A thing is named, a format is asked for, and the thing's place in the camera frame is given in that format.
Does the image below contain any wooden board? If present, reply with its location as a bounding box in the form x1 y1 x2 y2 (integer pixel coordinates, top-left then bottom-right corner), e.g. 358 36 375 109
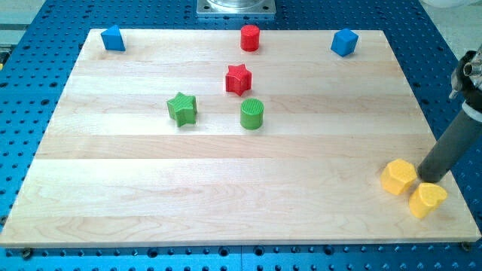
1 29 480 248

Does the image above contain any red star block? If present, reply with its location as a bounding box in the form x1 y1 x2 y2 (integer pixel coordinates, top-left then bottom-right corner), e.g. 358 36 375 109
225 64 252 96

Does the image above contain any blue cube block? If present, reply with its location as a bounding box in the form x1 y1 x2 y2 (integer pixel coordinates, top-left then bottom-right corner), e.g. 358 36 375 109
331 29 358 57

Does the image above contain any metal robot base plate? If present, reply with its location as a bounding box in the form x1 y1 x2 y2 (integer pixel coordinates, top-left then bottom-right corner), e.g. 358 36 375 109
196 0 276 18

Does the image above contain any green cylinder block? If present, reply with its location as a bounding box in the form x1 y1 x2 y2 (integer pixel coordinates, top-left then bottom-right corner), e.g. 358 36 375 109
240 98 264 129

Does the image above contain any blue triangle block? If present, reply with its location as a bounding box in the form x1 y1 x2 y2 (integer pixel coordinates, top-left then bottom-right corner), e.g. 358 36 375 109
101 25 126 52

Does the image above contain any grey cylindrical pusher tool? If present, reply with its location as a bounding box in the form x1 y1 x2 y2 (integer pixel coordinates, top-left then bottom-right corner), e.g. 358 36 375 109
417 103 481 183

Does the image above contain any red cylinder block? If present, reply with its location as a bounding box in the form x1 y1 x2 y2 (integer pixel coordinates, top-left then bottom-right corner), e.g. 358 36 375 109
240 25 261 52

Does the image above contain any yellow heart block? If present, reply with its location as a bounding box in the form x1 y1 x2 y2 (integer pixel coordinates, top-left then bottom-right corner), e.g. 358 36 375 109
408 183 448 219

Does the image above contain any yellow hexagon block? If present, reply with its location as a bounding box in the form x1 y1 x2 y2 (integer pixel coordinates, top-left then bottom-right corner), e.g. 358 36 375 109
380 159 417 195

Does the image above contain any green star block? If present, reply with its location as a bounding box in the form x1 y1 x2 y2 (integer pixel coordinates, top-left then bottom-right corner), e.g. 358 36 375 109
166 93 197 127

